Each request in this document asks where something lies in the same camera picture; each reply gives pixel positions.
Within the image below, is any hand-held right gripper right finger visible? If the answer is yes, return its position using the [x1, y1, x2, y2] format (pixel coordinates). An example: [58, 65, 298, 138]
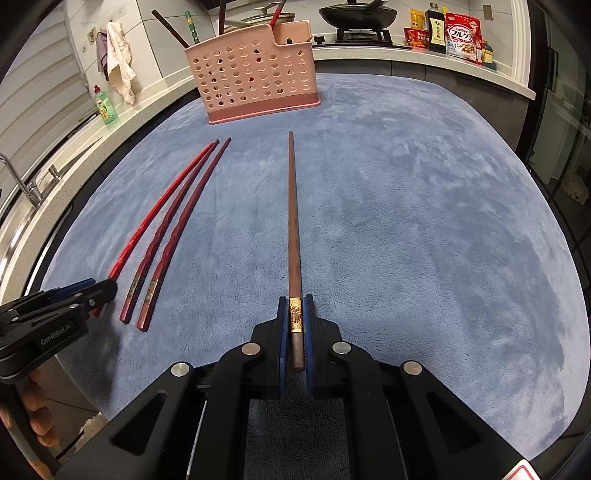
[302, 294, 529, 480]

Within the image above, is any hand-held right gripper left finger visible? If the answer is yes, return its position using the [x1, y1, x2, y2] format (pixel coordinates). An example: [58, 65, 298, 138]
[55, 295, 289, 480]

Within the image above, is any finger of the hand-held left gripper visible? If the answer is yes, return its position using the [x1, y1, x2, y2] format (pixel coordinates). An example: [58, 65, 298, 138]
[45, 278, 97, 301]
[18, 278, 119, 325]

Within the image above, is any bright red chopstick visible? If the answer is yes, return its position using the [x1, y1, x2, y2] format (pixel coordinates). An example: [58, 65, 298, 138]
[92, 140, 220, 317]

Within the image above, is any brown chopstick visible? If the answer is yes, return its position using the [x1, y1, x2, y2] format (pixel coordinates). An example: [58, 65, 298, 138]
[287, 130, 306, 371]

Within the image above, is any pink perforated utensil holder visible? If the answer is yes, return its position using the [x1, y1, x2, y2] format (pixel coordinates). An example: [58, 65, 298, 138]
[185, 19, 321, 125]

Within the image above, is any person's left hand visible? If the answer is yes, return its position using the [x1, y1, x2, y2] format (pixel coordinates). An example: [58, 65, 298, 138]
[0, 369, 58, 448]

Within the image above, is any chrome faucet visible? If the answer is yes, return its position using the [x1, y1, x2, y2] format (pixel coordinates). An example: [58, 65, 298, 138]
[0, 154, 44, 208]

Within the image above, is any blue plush mat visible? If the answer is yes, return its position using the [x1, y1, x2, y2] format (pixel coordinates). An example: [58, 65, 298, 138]
[41, 73, 585, 462]

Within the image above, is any green dish soap bottle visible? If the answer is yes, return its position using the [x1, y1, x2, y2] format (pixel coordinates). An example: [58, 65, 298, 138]
[92, 84, 118, 125]

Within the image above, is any white window blind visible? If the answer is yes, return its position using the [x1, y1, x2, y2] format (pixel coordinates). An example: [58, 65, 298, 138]
[0, 18, 100, 195]

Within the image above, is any purple hanging cloth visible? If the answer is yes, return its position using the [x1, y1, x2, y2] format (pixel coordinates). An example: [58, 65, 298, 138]
[96, 31, 112, 81]

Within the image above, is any white hanging towel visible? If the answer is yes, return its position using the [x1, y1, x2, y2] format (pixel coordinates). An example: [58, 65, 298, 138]
[105, 21, 138, 106]

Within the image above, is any black gas cooktop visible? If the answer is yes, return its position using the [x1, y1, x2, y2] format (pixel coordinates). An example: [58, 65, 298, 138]
[311, 28, 411, 49]

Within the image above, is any beige pan with glass lid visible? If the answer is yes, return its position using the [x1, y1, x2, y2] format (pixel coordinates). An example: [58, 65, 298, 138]
[226, 2, 296, 28]

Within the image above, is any black wok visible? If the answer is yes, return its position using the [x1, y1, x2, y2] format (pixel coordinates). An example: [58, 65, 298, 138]
[318, 0, 398, 29]

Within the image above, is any dark soy sauce bottle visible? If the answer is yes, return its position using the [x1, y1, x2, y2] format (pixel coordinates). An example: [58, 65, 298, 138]
[426, 2, 448, 52]

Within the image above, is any red and white cereal bag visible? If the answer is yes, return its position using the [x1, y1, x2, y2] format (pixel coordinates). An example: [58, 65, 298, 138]
[444, 13, 485, 63]

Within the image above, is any dark glass door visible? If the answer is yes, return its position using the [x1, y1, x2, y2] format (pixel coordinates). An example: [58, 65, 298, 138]
[517, 9, 591, 232]

